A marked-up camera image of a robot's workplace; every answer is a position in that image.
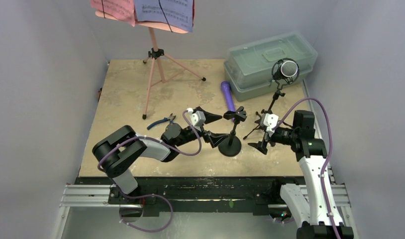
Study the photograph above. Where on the blue sheet music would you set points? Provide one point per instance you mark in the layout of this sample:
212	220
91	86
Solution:
175	13

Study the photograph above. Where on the purple microphone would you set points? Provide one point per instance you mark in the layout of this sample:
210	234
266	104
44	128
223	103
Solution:
226	90

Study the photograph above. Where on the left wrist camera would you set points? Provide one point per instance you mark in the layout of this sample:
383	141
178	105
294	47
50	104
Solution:
198	119

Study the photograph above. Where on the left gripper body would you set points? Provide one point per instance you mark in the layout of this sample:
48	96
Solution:
191	134

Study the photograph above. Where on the translucent plastic storage box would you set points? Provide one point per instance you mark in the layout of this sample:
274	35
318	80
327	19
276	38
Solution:
248	67

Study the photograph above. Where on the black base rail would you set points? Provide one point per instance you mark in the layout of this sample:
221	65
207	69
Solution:
253	194

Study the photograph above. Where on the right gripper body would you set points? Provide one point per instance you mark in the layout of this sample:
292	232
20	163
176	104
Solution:
263	131

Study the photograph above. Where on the black round-base mic stand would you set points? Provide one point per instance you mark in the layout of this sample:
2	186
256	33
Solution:
231	146

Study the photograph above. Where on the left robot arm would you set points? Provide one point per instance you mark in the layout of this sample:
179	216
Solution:
118	151

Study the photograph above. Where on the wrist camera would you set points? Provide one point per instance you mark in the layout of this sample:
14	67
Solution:
198	119
268	122

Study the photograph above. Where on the black tripod mic stand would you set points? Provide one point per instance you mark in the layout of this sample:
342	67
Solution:
278	93

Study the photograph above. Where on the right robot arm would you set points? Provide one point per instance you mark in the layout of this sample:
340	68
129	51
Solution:
316	215

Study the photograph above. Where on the blue-handled pliers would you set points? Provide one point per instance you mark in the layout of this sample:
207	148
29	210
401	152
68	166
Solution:
169	119

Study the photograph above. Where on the silver condenser microphone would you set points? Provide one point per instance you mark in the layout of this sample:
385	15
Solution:
285	71

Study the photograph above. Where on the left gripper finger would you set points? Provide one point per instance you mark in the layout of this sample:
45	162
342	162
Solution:
210	117
215	139

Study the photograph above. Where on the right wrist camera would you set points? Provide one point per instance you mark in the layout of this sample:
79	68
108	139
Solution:
268	122

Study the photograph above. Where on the pink music stand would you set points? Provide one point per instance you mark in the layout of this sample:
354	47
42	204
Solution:
154	55

